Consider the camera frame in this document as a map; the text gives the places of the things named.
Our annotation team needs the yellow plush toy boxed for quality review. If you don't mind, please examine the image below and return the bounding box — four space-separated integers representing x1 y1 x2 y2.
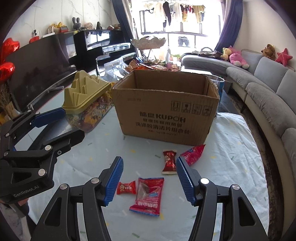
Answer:
220 48 232 61

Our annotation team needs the clear plastic bag of snacks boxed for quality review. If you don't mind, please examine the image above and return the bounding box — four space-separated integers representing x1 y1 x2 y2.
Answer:
103 58 128 82

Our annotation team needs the white two-tier snack tray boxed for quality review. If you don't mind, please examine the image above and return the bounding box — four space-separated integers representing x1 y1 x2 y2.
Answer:
125 36 181 73

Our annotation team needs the black upright piano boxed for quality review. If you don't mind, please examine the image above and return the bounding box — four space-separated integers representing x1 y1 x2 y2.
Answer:
72 30 135 72

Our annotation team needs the left blue curtain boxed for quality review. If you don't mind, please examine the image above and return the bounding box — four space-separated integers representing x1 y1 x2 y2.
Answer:
112 0 137 42

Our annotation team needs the red hawthorn snack packet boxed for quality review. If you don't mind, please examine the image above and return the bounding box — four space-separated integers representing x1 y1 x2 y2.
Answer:
129 177 165 216

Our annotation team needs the red glossy snack packet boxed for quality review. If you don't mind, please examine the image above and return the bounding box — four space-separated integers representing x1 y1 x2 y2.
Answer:
180 145 205 166

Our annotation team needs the right blue curtain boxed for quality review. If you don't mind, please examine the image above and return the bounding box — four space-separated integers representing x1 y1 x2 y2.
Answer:
215 0 243 52

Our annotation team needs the left hand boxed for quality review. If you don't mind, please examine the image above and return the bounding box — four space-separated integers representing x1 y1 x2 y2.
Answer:
1 198 29 206

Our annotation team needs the brown cardboard box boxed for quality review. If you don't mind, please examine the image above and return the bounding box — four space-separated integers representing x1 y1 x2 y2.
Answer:
111 70 220 146

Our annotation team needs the white security camera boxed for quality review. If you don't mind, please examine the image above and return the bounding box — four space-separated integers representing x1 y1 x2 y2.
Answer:
29 29 40 43

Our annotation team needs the small red candy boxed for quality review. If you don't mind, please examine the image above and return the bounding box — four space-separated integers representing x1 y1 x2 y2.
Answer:
116 181 137 195

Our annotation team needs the grey bag on sofa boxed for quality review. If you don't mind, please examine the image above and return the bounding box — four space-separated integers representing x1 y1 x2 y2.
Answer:
198 47 222 59

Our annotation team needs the black television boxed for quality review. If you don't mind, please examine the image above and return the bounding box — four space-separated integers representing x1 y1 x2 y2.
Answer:
6 32 76 111

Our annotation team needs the grey bunny figure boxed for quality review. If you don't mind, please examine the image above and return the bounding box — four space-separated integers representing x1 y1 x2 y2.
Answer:
72 17 81 31

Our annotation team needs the pink doll figure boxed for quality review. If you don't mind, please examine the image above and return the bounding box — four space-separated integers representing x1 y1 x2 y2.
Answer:
84 23 93 30

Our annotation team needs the blue curtain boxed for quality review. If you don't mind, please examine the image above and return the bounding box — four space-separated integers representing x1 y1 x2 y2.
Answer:
112 0 137 42
215 0 243 52

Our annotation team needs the hanging laundry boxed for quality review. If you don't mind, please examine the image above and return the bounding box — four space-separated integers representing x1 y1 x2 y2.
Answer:
147 1 206 26

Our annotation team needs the dark red candy packet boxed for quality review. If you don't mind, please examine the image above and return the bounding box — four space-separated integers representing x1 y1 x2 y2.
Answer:
162 150 177 175

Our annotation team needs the red heart balloon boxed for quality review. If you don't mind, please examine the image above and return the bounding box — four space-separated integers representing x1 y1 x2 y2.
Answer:
0 37 21 84

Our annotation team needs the brown plush dog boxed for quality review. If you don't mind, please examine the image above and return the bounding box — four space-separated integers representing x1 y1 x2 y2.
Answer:
261 44 276 60

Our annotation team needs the grey sectional sofa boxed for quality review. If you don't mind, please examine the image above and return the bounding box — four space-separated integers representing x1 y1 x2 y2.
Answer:
181 49 296 176

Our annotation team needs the pink plush pig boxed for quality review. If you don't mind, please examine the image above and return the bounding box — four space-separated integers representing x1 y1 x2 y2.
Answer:
229 46 249 69

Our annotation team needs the yellow lidded snack container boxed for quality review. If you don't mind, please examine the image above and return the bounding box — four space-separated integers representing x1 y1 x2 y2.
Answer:
62 70 115 133

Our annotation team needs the red star pillow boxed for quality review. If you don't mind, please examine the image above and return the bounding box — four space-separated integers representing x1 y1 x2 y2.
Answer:
275 48 293 66

